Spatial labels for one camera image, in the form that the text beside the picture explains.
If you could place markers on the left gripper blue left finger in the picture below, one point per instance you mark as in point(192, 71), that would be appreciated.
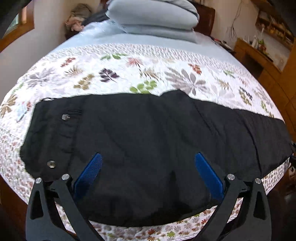
point(87, 177)

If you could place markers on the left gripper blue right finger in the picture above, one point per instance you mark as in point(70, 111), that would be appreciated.
point(210, 178)

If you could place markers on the black pants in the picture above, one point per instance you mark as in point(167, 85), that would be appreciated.
point(148, 145)

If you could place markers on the wooden cabinet with shelves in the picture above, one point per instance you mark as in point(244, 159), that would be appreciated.
point(270, 57)

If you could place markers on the light blue lower pillow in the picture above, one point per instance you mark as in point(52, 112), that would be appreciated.
point(173, 30)

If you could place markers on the clothes pile beside bed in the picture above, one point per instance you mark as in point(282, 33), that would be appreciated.
point(78, 14)

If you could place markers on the wooden framed window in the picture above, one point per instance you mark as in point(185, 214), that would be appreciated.
point(22, 23)

